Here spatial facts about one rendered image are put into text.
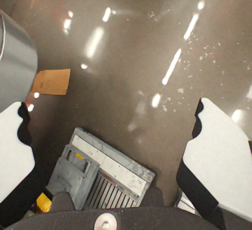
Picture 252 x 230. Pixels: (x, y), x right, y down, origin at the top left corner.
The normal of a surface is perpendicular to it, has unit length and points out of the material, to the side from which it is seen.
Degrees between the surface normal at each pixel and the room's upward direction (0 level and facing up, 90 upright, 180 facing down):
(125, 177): 0
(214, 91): 0
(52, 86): 1
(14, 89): 90
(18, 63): 90
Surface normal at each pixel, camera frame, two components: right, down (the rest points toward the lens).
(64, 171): -0.39, -0.13
